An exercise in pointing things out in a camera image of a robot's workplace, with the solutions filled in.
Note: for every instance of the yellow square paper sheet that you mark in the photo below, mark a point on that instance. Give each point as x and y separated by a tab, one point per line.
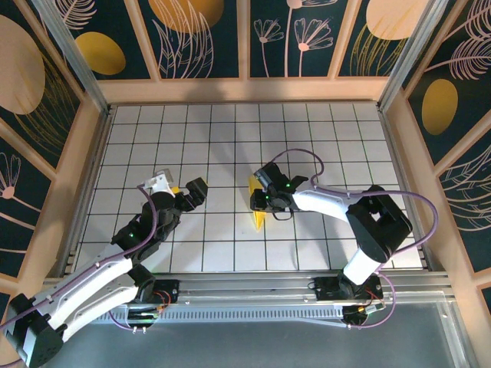
259	222

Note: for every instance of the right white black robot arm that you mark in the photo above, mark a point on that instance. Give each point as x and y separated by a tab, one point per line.
322	201

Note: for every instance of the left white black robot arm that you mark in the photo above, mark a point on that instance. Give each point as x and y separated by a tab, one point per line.
88	287

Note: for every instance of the grey frosted panel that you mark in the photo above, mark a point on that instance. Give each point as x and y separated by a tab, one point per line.
245	345

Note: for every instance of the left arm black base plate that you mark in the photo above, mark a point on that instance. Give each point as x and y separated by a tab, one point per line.
170	287

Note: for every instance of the aluminium side rail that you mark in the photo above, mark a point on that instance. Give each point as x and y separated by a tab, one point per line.
403	172
92	172

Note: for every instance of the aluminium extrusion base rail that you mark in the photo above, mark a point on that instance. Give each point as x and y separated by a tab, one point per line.
245	291

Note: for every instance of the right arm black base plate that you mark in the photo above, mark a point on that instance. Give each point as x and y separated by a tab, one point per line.
322	293

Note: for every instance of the wooden enclosure frame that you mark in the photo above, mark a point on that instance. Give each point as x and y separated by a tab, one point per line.
245	90

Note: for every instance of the aluminium corner post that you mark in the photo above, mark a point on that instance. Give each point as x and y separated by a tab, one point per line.
86	76
409	57

